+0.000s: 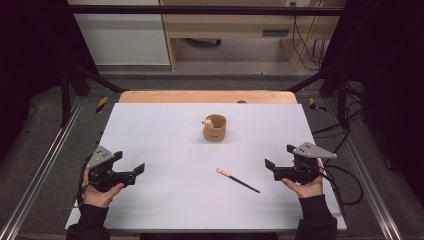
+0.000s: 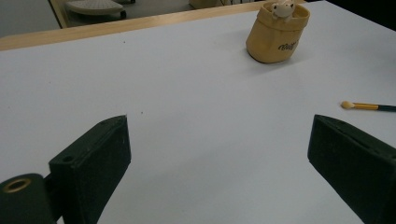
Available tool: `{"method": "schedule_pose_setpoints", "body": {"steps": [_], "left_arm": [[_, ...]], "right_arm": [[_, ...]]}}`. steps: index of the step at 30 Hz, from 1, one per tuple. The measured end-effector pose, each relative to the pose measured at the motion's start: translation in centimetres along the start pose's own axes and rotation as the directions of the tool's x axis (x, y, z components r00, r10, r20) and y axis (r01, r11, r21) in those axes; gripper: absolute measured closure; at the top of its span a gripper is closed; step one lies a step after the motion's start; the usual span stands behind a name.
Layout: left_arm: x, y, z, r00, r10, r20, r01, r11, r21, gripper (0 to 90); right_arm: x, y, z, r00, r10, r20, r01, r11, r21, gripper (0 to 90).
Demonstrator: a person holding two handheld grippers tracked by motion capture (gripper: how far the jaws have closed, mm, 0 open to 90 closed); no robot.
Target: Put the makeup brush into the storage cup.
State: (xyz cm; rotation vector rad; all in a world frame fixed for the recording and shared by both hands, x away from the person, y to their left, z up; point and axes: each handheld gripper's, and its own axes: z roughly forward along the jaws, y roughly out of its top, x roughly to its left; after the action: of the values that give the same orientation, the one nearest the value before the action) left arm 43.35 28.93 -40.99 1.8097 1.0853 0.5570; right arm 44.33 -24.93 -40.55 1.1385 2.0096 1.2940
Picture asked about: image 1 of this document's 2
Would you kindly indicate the brown cup with animal figure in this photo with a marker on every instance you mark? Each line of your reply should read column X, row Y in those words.
column 214, row 127

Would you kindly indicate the person's left hand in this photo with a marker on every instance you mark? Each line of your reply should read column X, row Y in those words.
column 100, row 196

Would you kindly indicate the black metal frame stand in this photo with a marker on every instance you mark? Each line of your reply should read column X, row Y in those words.
column 342, row 96
column 65, row 96

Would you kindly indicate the dark object under desk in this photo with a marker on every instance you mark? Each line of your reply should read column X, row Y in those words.
column 206, row 42

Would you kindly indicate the black horizontal frame bar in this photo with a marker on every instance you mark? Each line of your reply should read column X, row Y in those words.
column 200, row 10

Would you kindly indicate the wooden table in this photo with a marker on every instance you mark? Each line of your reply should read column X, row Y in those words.
column 186, row 96

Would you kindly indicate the aluminium floor rail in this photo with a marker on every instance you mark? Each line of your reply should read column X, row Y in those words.
column 50, row 153
column 363, row 173

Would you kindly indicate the white table cover sheet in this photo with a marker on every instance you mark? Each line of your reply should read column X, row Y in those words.
column 173, row 186

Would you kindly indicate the light wooden desk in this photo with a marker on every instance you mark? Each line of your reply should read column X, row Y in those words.
column 226, row 25

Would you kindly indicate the yellow black tape strip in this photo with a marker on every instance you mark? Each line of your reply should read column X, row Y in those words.
column 102, row 104
column 313, row 105

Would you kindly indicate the white cabinet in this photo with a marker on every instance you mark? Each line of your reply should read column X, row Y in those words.
column 123, row 40

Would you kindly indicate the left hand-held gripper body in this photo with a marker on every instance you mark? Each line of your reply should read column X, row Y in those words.
column 106, row 175

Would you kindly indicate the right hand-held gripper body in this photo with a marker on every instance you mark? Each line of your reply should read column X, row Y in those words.
column 301, row 168

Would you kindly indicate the black brush with tan tip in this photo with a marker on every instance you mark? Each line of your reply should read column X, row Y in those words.
column 237, row 180

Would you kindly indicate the person's right hand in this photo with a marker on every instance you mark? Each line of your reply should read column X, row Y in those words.
column 308, row 190

